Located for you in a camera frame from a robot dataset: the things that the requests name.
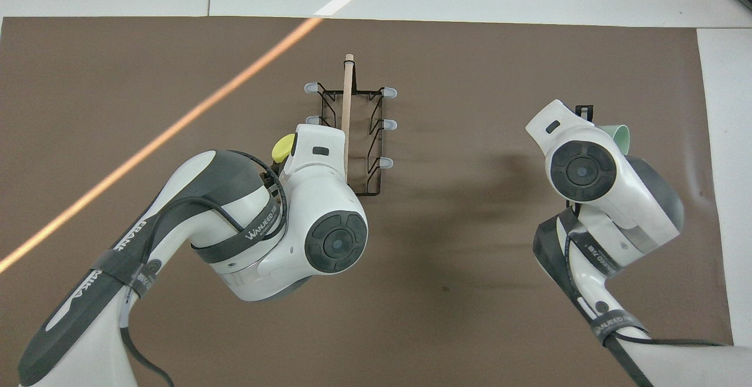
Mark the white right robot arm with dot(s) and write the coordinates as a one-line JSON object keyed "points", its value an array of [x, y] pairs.
{"points": [[587, 170]]}

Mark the yellow plastic cup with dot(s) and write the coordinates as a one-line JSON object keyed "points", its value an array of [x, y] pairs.
{"points": [[283, 147]]}

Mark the brown table mat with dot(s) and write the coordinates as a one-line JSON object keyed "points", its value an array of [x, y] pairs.
{"points": [[440, 293]]}

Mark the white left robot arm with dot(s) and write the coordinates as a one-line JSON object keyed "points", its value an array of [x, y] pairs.
{"points": [[317, 199]]}

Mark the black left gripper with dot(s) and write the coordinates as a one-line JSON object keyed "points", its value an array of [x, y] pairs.
{"points": [[271, 179]]}

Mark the pale green plastic cup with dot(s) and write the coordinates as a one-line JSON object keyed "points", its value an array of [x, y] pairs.
{"points": [[620, 137]]}

